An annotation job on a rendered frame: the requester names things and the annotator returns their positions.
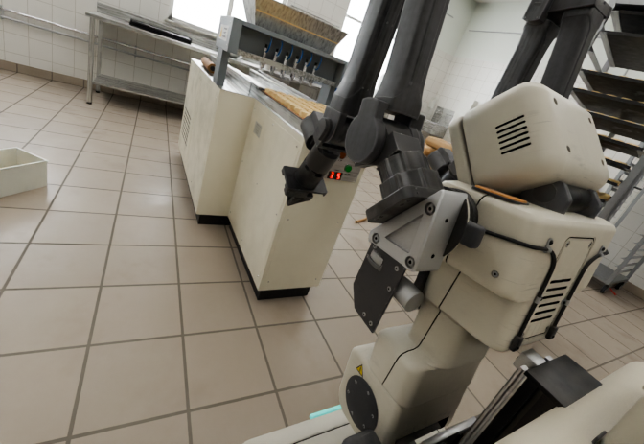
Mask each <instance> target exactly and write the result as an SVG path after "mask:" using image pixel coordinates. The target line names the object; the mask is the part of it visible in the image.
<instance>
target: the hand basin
mask: <svg viewBox="0 0 644 444"><path fill-rule="evenodd" d="M436 102H437V99H436V98H433V97H431V99H430V101H429V103H428V106H427V107H429V108H432V109H433V108H434V106H435V104H436ZM477 104H478V101H476V100H473V99H469V98H466V97H462V99H461V101H460V103H459V105H458V107H457V109H456V111H452V110H449V109H446V108H443V107H440V106H437V108H436V110H435V112H434V115H433V117H432V119H431V121H429V120H427V119H425V120H424V124H423V127H422V131H424V132H426V133H428V136H430V134H432V135H435V136H438V137H442V138H443V137H444V135H445V133H446V131H447V129H448V127H449V124H450V122H451V120H452V118H453V116H454V117H457V118H458V117H460V116H464V115H465V114H466V113H467V112H468V111H469V110H471V109H473V108H475V107H476V106H477ZM428 136H427V137H428Z"/></svg>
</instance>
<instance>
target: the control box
mask: <svg viewBox="0 0 644 444"><path fill-rule="evenodd" d="M355 163H356V162H353V161H351V160H350V159H349V157H348V156H347V153H346V156H345V157H344V158H340V157H339V158H338V159H337V161H336V162H335V163H334V164H333V166H332V167H331V168H330V170H329V171H328V172H327V173H326V175H325V176H324V177H323V178H328V179H335V180H342V181H349V182H356V181H357V177H358V175H359V172H360V170H361V168H359V167H355ZM348 165H350V166H352V170H351V171H350V172H349V173H347V172H346V171H345V167H346V166H348ZM332 172H333V173H332ZM331 173H332V174H333V177H332V176H331V177H332V178H330V175H331ZM338 173H340V177H339V176H337V174H338ZM336 177H337V178H338V179H336Z"/></svg>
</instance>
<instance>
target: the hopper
mask: <svg viewBox="0 0 644 444"><path fill-rule="evenodd" d="M242 2H243V7H244V12H245V17H246V21H247V22H249V23H252V24H254V25H257V26H259V27H262V28H264V29H267V30H269V31H271V32H273V33H276V34H278V35H282V36H285V37H287V38H290V39H292V40H295V41H298V42H300V43H303V44H305V45H308V46H310V47H312V48H314V49H317V50H319V51H322V52H324V53H327V54H330V53H331V52H332V51H333V50H334V48H335V47H336V46H337V45H338V44H339V43H340V42H341V41H342V40H343V39H344V38H345V37H346V36H347V35H348V33H346V32H344V31H341V30H339V29H337V28H336V27H334V26H332V25H329V24H327V23H325V22H323V21H321V20H318V19H316V18H314V17H312V16H310V15H308V14H305V13H303V12H300V11H298V10H296V9H294V8H292V7H290V6H288V5H286V4H283V3H281V2H279V1H277V0H242Z"/></svg>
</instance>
